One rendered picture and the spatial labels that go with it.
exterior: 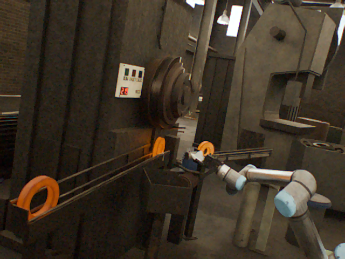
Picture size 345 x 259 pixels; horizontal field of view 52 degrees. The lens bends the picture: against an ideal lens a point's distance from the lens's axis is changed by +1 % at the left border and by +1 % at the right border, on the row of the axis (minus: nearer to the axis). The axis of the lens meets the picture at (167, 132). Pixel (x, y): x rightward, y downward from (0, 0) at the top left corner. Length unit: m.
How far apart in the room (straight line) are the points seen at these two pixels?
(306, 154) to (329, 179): 0.36
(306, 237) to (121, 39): 1.38
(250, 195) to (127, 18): 1.63
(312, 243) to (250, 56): 3.37
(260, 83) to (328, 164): 1.41
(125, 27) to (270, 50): 3.18
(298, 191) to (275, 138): 2.98
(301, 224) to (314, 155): 2.27
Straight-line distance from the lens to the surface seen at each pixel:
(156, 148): 2.25
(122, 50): 1.91
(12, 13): 9.48
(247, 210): 2.85
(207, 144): 2.66
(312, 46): 4.71
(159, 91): 2.05
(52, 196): 1.48
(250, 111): 4.87
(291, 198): 1.78
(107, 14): 1.94
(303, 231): 1.91
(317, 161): 4.12
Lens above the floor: 1.22
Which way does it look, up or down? 9 degrees down
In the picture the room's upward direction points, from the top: 10 degrees clockwise
